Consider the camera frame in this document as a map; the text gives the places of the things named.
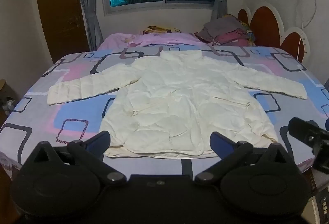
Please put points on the wooden cabinet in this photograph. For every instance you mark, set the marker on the wooden cabinet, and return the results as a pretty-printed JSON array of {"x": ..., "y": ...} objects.
[{"x": 9, "y": 100}]

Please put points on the patterned bed sheet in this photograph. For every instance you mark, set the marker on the patterned bed sheet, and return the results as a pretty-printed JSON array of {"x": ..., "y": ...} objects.
[{"x": 33, "y": 120}]

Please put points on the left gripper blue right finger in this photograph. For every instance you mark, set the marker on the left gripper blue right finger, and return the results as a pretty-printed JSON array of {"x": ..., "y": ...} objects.
[{"x": 225, "y": 147}]

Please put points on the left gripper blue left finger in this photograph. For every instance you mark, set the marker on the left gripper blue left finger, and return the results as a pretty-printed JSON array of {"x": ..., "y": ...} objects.
[{"x": 96, "y": 145}]

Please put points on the stack of folded clothes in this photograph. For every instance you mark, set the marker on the stack of folded clothes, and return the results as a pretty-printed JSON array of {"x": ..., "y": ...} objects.
[{"x": 227, "y": 30}]

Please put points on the pink blanket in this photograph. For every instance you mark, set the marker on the pink blanket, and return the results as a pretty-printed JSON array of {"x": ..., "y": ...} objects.
[{"x": 120, "y": 41}]

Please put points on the yellow patterned pillow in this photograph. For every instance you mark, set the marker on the yellow patterned pillow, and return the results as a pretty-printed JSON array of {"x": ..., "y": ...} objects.
[{"x": 153, "y": 29}]

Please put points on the brown wooden door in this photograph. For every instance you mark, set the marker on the brown wooden door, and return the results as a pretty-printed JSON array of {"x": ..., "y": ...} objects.
[{"x": 63, "y": 27}]

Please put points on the red white headboard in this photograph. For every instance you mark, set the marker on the red white headboard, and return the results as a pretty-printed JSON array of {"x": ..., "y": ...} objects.
[{"x": 268, "y": 29}]

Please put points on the white puffer jacket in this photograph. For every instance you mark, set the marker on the white puffer jacket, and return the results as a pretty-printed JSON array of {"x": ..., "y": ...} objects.
[{"x": 167, "y": 106}]

